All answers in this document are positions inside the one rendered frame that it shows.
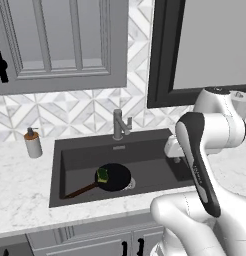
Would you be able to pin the black framed window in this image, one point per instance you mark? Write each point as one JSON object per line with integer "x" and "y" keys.
{"x": 208, "y": 43}

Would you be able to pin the dark dishwasher front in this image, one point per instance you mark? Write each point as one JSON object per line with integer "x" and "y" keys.
{"x": 13, "y": 250}

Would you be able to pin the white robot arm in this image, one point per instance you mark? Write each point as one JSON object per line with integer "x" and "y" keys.
{"x": 198, "y": 156}

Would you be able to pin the grey metal tap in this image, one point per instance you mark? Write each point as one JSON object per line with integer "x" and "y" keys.
{"x": 118, "y": 125}

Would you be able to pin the grey base cupboard door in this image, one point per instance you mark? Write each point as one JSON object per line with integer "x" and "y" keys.
{"x": 150, "y": 238}
{"x": 85, "y": 246}

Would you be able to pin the grey wall cupboard door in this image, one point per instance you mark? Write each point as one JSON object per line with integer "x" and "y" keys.
{"x": 65, "y": 40}

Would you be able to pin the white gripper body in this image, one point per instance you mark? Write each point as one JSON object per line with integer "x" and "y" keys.
{"x": 171, "y": 148}

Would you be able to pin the white soap dispenser brown top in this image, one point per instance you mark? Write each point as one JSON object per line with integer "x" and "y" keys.
{"x": 33, "y": 145}

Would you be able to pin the green and yellow sponge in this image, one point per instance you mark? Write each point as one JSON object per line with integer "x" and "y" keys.
{"x": 102, "y": 175}

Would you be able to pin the dark grey sink basin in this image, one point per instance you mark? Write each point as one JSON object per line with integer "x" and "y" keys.
{"x": 81, "y": 153}

